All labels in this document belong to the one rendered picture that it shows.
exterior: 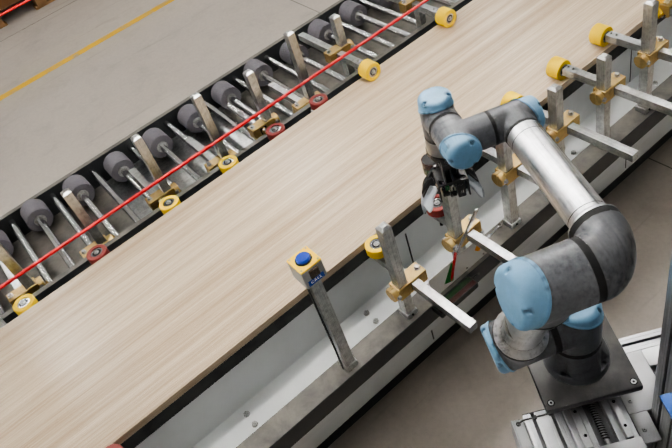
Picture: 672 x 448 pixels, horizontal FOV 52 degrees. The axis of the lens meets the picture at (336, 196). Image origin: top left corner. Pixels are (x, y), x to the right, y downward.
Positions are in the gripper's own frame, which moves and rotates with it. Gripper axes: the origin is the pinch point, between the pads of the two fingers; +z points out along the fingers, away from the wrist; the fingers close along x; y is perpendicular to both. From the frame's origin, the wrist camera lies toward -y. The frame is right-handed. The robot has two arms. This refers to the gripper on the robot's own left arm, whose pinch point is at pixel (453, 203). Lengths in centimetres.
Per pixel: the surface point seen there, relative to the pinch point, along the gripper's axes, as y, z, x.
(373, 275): -36, 60, -27
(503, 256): -17, 46, 14
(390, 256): -15.4, 30.1, -18.9
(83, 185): -117, 48, -139
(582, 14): -125, 42, 83
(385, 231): -15.9, 19.7, -18.2
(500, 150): -42, 26, 23
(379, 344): -9, 62, -30
